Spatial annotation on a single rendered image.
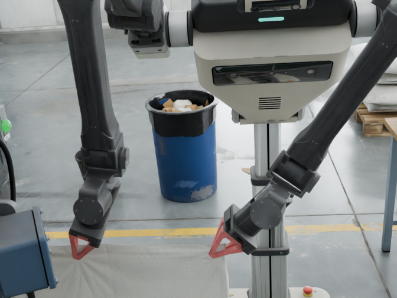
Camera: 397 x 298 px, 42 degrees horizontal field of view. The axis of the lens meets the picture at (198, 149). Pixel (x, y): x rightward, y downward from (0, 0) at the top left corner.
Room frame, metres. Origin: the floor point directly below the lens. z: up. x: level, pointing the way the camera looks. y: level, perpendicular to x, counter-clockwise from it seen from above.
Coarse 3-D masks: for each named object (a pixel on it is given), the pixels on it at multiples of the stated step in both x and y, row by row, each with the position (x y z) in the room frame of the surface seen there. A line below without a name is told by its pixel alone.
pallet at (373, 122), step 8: (360, 104) 4.34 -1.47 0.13; (360, 112) 4.11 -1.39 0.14; (368, 112) 4.10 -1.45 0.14; (376, 112) 4.08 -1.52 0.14; (384, 112) 4.07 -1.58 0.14; (392, 112) 4.06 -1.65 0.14; (360, 120) 4.23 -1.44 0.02; (368, 120) 3.91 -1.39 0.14; (376, 120) 3.90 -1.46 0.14; (368, 128) 3.90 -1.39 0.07; (376, 128) 3.89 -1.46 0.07; (368, 136) 3.90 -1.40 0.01; (376, 136) 3.89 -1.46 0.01; (384, 136) 3.88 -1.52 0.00
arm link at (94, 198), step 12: (120, 156) 0.90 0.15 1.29; (84, 168) 0.91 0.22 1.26; (96, 168) 0.92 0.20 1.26; (120, 168) 0.90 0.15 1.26; (84, 180) 0.87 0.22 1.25; (96, 180) 0.86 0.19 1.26; (108, 180) 0.87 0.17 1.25; (84, 192) 0.82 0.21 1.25; (96, 192) 0.82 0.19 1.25; (108, 192) 0.87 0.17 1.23; (84, 204) 0.82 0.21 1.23; (96, 204) 0.82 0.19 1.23; (108, 204) 0.85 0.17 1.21; (84, 216) 0.82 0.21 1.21; (96, 216) 0.82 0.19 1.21
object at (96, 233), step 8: (104, 216) 0.90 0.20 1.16; (72, 224) 0.88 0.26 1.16; (80, 224) 0.89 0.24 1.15; (96, 224) 0.89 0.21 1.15; (104, 224) 0.91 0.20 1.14; (72, 232) 0.87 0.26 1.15; (80, 232) 0.87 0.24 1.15; (88, 232) 0.87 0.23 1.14; (96, 232) 0.88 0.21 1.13; (96, 240) 0.87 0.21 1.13
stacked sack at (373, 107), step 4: (368, 104) 4.07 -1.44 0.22; (372, 104) 4.03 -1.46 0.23; (376, 104) 4.01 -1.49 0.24; (368, 108) 4.02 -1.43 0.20; (372, 108) 3.98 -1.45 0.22; (376, 108) 3.98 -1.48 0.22; (380, 108) 3.97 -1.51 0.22; (384, 108) 3.97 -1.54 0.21; (388, 108) 3.96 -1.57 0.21; (392, 108) 3.96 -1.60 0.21; (396, 108) 3.95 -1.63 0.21
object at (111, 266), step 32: (64, 256) 0.92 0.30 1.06; (96, 256) 0.92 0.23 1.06; (128, 256) 0.90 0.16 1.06; (160, 256) 0.89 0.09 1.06; (192, 256) 0.89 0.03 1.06; (224, 256) 0.88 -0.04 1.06; (64, 288) 0.92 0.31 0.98; (96, 288) 0.92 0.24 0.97; (128, 288) 0.90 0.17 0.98; (160, 288) 0.89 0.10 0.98; (192, 288) 0.89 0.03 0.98; (224, 288) 0.88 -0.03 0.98
